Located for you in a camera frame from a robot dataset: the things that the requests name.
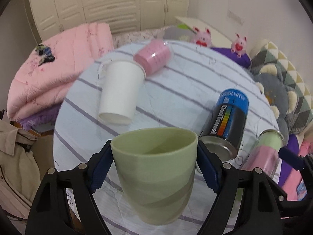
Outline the green plastic cup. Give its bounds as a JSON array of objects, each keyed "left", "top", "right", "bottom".
[{"left": 110, "top": 127, "right": 198, "bottom": 225}]

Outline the pink bunny toy left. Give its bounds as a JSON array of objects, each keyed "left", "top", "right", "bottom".
[{"left": 191, "top": 27, "right": 212, "bottom": 48}]

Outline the folded pink quilt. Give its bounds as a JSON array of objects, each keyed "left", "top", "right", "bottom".
[{"left": 7, "top": 23, "right": 114, "bottom": 121}]

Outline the beige jacket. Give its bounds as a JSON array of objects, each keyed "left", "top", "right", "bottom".
[{"left": 0, "top": 120, "right": 40, "bottom": 219}]

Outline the pink blanket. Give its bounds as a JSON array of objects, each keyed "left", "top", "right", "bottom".
[{"left": 282, "top": 140, "right": 312, "bottom": 201}]

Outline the cream wardrobe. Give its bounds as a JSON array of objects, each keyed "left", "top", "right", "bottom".
[{"left": 29, "top": 0, "right": 189, "bottom": 40}]

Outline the triangle pattern quilted headboard cover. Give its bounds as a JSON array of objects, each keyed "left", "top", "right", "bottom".
[{"left": 250, "top": 40, "right": 312, "bottom": 134}]

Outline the white bedside shelf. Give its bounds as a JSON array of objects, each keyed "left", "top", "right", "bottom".
[{"left": 175, "top": 16, "right": 232, "bottom": 48}]

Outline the blue black can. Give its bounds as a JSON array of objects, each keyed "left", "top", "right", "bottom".
[{"left": 200, "top": 89, "right": 249, "bottom": 162}]

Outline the pink bunny toy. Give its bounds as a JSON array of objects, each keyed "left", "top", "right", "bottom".
[
  {"left": 191, "top": 27, "right": 212, "bottom": 48},
  {"left": 231, "top": 33, "right": 247, "bottom": 58}
]

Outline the pink green clear canister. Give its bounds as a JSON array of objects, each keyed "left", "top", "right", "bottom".
[{"left": 241, "top": 129, "right": 284, "bottom": 178}]

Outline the pink ribbed cup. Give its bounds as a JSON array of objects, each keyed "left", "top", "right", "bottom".
[{"left": 133, "top": 39, "right": 173, "bottom": 76}]

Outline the purple pillow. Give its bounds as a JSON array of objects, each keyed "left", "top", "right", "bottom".
[{"left": 211, "top": 47, "right": 251, "bottom": 69}]

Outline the heart pattern bed sheet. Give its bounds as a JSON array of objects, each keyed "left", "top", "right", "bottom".
[{"left": 112, "top": 26, "right": 169, "bottom": 49}]

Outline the wall switch panel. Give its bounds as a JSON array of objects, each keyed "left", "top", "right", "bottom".
[{"left": 227, "top": 10, "right": 244, "bottom": 25}]

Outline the striped white tablecloth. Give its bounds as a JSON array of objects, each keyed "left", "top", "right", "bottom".
[{"left": 54, "top": 41, "right": 278, "bottom": 234}]

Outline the grey green pillow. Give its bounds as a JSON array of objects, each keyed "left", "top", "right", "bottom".
[{"left": 163, "top": 25, "right": 195, "bottom": 42}]

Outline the pink bunny toy right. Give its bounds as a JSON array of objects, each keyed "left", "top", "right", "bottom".
[{"left": 231, "top": 33, "right": 247, "bottom": 58}]

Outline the white paper cup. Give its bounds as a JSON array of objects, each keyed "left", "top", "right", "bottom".
[{"left": 98, "top": 60, "right": 145, "bottom": 125}]

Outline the grey plush toy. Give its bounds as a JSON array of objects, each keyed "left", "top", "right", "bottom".
[{"left": 251, "top": 63, "right": 298, "bottom": 144}]

